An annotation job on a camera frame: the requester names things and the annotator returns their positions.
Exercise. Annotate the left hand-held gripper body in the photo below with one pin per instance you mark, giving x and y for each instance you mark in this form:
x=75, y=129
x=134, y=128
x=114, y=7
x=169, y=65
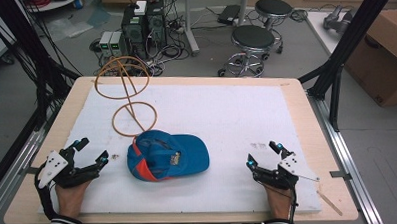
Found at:
x=51, y=165

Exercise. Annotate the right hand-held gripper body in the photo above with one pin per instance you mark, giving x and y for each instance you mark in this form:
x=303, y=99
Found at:
x=293, y=167

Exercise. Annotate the blue baseball cap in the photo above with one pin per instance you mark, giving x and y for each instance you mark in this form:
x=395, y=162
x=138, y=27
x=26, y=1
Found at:
x=184, y=157

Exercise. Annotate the person's right hand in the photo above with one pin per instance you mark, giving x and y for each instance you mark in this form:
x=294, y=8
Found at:
x=279, y=202

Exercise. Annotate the person's left hand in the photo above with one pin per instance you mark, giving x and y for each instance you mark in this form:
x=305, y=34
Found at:
x=69, y=200

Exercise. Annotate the thin wooden stick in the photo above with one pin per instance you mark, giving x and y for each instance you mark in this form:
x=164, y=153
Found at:
x=329, y=203

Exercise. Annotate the white foam mat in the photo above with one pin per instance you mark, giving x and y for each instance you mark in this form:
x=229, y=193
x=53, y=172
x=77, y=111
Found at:
x=220, y=124

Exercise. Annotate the grey power supply unit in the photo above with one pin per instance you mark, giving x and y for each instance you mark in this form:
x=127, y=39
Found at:
x=105, y=43
x=116, y=44

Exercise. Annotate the black round stool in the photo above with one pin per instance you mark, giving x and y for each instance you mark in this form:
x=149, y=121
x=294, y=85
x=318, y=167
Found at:
x=273, y=7
x=253, y=38

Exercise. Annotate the black computer tower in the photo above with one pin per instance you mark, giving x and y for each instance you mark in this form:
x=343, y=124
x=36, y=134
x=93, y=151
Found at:
x=156, y=25
x=133, y=32

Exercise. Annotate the cardboard box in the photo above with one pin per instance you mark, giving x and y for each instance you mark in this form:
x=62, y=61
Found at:
x=381, y=59

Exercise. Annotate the grey device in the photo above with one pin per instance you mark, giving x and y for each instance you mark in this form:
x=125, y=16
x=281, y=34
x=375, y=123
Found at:
x=338, y=20

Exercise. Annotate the black flat box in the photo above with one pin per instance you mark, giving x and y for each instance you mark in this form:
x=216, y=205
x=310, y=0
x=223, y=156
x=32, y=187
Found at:
x=228, y=14

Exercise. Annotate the grey metal table leg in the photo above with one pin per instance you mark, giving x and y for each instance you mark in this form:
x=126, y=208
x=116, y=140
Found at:
x=191, y=29

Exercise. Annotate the white box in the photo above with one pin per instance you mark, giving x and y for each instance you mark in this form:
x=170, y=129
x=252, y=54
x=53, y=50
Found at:
x=140, y=8

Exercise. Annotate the aluminium rail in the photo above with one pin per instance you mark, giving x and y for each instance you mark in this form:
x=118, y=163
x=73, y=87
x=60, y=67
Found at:
x=351, y=160
x=15, y=178

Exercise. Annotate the metal bracket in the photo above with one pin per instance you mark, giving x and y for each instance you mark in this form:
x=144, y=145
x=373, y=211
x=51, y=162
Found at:
x=340, y=175

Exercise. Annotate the black metal frame strut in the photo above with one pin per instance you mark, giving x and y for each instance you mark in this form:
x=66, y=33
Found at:
x=34, y=57
x=344, y=50

